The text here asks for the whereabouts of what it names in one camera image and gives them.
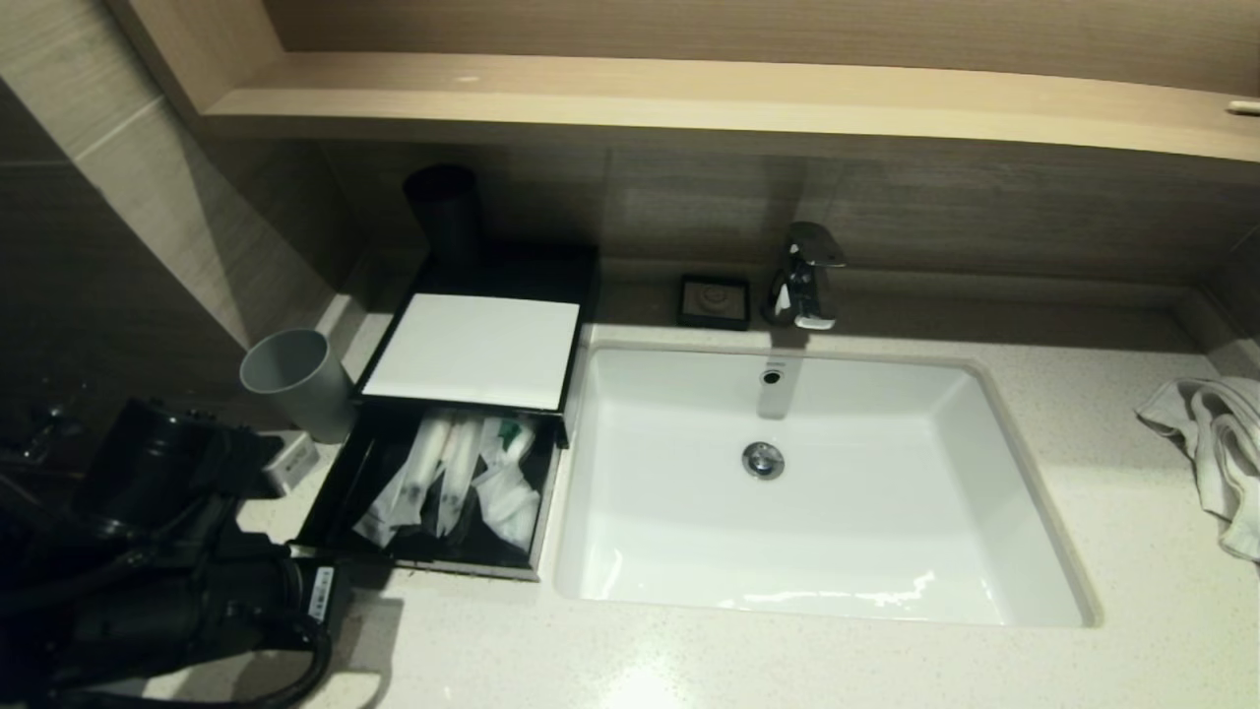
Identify drawer with plastic bags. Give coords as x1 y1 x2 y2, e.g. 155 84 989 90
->
290 408 565 583

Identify toothbrush toothpaste packet green label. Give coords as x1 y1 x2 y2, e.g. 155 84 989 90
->
372 411 456 533

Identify long toothbrush packet green band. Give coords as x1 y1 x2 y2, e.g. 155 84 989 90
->
436 414 487 539

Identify clear sachet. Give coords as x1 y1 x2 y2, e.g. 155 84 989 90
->
471 455 541 553

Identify small sachet green label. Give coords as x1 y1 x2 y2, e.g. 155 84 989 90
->
487 416 538 464

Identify black amenity box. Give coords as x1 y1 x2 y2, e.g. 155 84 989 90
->
352 244 602 450

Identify comb packet green label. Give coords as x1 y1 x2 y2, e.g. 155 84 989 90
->
351 497 398 548

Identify grey plastic cup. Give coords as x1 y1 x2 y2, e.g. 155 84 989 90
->
238 327 356 444

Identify chrome bathtub faucet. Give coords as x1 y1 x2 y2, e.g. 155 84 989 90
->
0 392 85 466

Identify black tumbler cup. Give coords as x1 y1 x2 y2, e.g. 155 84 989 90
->
403 163 483 273

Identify chrome sink drain stopper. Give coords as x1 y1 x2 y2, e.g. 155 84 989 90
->
741 441 787 482

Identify black soap dish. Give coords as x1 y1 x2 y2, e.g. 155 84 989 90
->
676 274 752 332

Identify white sink basin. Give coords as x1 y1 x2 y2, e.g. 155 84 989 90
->
552 341 1103 629

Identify chrome sink faucet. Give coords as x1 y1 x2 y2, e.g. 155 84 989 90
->
763 222 848 332

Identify light wooden shelf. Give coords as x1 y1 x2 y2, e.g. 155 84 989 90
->
103 0 1260 163

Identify white towel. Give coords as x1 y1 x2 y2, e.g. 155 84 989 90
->
1133 375 1260 563

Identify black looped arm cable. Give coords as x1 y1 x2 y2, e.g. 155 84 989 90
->
59 615 334 709

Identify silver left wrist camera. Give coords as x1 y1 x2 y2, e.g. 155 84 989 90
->
260 430 322 497

